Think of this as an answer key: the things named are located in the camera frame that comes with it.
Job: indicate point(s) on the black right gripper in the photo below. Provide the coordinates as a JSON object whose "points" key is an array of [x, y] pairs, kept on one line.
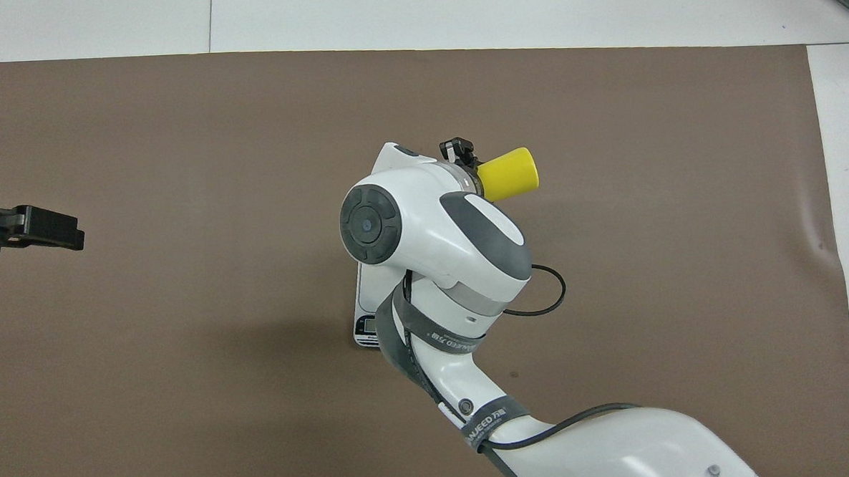
{"points": [[476, 175]]}

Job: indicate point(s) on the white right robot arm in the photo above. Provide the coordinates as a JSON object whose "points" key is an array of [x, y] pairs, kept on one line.
{"points": [[423, 217]]}

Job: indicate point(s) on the silver digital kitchen scale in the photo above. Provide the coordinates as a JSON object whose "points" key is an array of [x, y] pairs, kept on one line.
{"points": [[380, 290]]}

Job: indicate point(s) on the brown table mat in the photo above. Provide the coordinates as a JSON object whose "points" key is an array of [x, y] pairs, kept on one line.
{"points": [[189, 421]]}

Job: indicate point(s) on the yellow squeeze seasoning bottle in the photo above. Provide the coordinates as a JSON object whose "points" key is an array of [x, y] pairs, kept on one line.
{"points": [[511, 174]]}

